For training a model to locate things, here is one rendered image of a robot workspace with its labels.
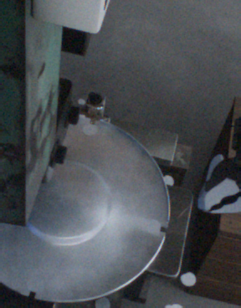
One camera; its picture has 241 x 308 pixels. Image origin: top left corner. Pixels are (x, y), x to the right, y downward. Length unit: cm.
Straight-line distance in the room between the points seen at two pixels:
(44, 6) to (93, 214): 55
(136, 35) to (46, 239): 142
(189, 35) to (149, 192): 138
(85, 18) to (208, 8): 200
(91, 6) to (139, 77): 174
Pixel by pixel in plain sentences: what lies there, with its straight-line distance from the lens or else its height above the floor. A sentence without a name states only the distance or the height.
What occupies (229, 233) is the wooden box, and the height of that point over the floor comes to 34.
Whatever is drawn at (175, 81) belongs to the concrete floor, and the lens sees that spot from 212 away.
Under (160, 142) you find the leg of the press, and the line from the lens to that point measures 116.
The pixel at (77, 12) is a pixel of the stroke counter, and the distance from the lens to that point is 38.
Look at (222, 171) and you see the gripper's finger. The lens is 75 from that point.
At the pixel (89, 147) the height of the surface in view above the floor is 79.
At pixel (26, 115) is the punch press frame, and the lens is 44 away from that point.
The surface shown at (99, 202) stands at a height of 79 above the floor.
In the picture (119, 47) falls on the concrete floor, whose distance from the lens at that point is 218.
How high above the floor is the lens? 157
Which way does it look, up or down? 57 degrees down
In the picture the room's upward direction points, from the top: 9 degrees clockwise
